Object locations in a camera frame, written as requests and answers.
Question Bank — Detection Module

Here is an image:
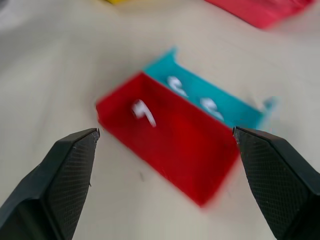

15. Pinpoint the teal open tray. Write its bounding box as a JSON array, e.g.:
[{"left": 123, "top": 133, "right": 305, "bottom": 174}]
[{"left": 141, "top": 46, "right": 278, "bottom": 131}]

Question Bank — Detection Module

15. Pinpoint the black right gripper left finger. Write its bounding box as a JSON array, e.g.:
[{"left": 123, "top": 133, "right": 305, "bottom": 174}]
[{"left": 0, "top": 128, "right": 101, "bottom": 240}]

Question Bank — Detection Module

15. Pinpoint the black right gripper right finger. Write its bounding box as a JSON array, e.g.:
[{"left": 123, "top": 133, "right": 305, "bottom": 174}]
[{"left": 232, "top": 126, "right": 320, "bottom": 240}]

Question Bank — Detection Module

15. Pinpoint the white earbud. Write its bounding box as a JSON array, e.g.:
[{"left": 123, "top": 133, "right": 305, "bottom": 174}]
[
  {"left": 166, "top": 76, "right": 190, "bottom": 98},
  {"left": 131, "top": 99, "right": 158, "bottom": 128},
  {"left": 201, "top": 97, "right": 225, "bottom": 121}
]

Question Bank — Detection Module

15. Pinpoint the red open tray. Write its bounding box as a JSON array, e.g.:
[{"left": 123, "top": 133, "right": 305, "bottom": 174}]
[{"left": 95, "top": 71, "right": 241, "bottom": 208}]

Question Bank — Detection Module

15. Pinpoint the pink fabric bag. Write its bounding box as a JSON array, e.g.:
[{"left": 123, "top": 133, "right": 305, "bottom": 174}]
[{"left": 203, "top": 0, "right": 316, "bottom": 30}]

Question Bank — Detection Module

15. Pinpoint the yellow plastic bin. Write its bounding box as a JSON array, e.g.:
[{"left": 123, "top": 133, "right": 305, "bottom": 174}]
[{"left": 96, "top": 0, "right": 148, "bottom": 6}]

